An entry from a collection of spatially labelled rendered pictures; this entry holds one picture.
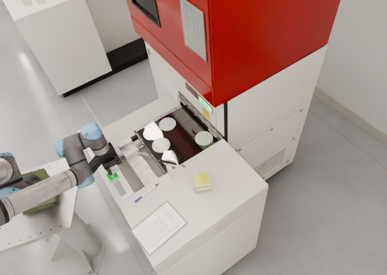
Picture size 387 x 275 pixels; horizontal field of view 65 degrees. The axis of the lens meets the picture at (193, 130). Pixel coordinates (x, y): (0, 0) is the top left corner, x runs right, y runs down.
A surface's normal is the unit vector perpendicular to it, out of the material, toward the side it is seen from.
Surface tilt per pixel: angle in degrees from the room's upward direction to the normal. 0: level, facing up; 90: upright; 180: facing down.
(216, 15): 90
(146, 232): 0
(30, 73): 0
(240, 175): 0
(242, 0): 90
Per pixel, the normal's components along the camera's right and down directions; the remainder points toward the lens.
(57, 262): -0.09, -0.63
